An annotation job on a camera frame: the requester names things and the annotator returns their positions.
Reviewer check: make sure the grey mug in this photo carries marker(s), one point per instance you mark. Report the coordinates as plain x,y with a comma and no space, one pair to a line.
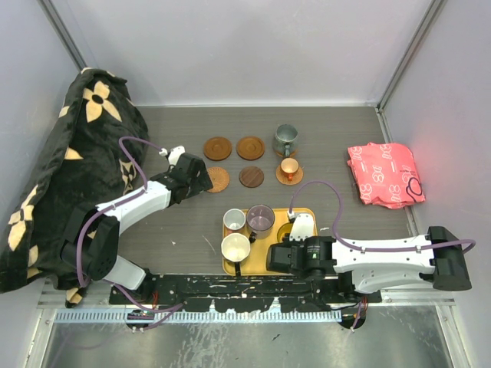
285,139

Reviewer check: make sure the pink patterned plastic package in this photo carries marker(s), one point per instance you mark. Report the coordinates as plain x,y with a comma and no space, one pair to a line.
386,175

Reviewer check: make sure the black floral plush blanket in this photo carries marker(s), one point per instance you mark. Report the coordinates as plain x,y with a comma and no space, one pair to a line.
89,157

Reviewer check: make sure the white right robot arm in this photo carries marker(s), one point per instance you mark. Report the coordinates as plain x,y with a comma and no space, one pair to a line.
364,267

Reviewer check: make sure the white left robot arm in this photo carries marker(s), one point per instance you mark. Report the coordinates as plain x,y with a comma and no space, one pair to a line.
91,236

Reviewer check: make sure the purple glass mug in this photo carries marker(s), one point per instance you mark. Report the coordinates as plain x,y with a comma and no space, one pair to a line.
259,222

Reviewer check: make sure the yellow mug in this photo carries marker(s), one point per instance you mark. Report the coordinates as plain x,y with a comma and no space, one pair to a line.
284,232

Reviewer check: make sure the light wooden coaster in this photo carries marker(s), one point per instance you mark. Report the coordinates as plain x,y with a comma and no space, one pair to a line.
281,154
283,178

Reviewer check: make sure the small orange cup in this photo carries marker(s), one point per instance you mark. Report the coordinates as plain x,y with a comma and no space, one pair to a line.
289,168

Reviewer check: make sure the dark walnut coaster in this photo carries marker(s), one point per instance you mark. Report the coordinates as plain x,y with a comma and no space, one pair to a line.
251,176

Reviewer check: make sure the large white mug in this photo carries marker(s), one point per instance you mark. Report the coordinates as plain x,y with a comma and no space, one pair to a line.
235,248

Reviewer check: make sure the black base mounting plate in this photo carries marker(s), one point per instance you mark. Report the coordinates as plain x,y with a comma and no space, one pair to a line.
199,292

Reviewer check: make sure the small white mug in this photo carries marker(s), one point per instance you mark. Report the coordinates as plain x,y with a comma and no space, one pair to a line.
234,220

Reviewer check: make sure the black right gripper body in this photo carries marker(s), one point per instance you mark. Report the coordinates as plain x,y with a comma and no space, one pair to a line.
289,243

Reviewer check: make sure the dark brown ringed coaster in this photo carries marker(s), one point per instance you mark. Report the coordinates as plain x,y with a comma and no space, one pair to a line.
250,148

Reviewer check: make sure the yellow plastic tray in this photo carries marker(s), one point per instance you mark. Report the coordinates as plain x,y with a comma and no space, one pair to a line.
255,264

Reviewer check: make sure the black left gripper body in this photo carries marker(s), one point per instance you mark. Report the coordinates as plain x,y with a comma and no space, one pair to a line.
199,184

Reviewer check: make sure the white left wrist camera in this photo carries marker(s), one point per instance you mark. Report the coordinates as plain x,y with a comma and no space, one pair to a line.
172,156

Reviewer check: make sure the light woven coaster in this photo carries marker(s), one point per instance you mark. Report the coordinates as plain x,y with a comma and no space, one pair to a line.
219,178

